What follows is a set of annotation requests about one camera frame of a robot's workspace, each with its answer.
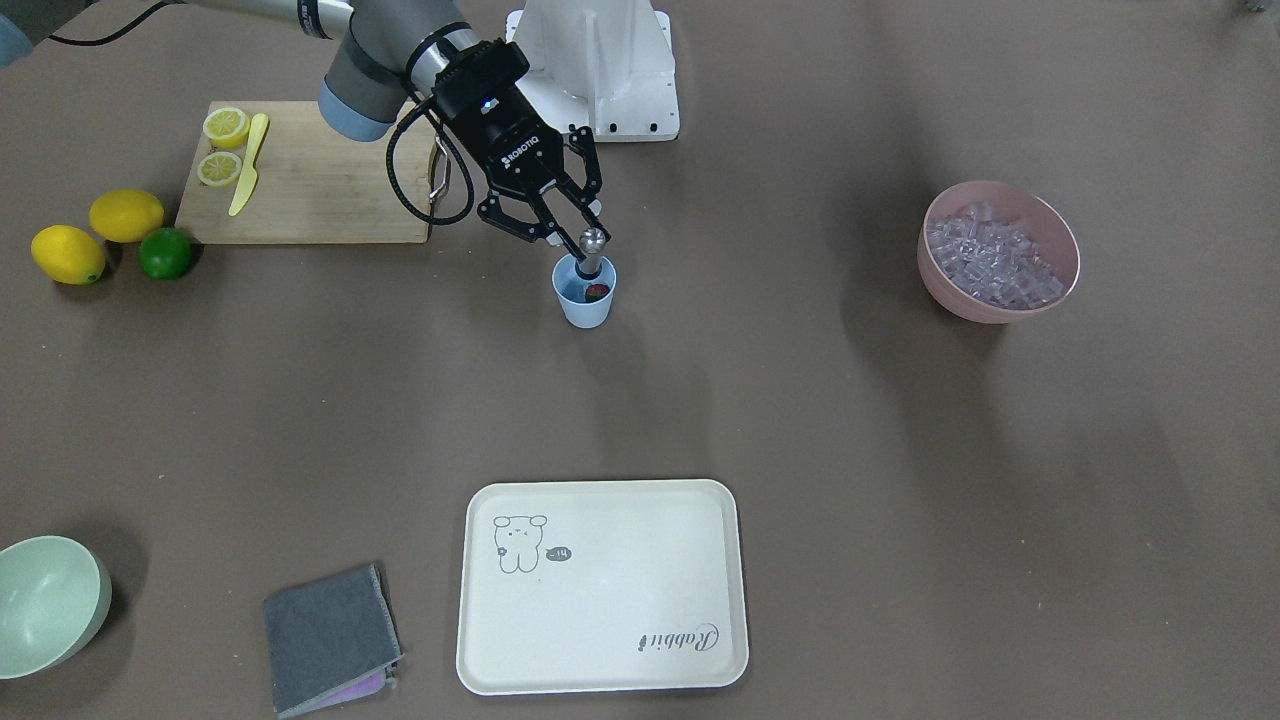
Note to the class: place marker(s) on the mint green bowl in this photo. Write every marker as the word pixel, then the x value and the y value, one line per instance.
pixel 55 596

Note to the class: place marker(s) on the wooden cutting board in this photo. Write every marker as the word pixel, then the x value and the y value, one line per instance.
pixel 315 186

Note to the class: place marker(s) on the pink bowl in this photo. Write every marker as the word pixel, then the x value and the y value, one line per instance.
pixel 1047 228

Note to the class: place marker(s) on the clear ice cubes pile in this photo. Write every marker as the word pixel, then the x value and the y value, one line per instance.
pixel 993 259

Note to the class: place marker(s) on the steel muddler black tip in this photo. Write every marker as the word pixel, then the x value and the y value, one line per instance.
pixel 592 245

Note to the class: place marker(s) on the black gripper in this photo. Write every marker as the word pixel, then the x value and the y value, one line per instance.
pixel 513 150

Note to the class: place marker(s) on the red strawberry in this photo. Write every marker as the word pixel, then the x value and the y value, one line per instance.
pixel 596 292

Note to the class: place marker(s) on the green lime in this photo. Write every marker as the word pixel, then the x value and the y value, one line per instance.
pixel 166 254

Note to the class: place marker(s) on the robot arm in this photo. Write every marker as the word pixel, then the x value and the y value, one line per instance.
pixel 394 62

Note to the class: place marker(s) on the yellow lemon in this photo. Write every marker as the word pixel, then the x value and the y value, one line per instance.
pixel 127 215
pixel 68 254

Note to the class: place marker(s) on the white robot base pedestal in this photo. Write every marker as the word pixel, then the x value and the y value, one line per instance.
pixel 609 65

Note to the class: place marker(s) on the light blue plastic cup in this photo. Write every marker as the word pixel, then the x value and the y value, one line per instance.
pixel 572 292

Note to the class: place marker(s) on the grey folded cloth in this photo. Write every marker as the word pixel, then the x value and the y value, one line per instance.
pixel 330 642

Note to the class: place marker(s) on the lemon slice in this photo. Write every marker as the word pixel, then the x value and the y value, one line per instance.
pixel 219 169
pixel 227 128

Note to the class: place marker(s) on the yellow plastic knife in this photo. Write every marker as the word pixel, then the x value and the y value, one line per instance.
pixel 249 176

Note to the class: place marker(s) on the cream rabbit tray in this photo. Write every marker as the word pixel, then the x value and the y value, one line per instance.
pixel 600 586

